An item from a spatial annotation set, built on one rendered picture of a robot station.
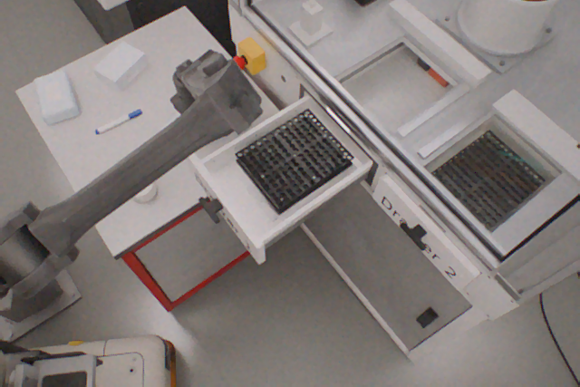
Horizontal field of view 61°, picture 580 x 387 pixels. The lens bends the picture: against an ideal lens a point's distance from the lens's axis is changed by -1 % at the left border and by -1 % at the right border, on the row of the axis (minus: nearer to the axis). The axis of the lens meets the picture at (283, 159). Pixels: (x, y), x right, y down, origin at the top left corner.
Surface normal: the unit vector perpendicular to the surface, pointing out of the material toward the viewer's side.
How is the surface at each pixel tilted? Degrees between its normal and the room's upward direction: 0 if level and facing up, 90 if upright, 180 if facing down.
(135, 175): 47
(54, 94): 0
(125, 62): 0
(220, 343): 0
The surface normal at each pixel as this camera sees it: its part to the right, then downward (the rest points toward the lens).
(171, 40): 0.01, -0.49
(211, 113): 0.18, 0.28
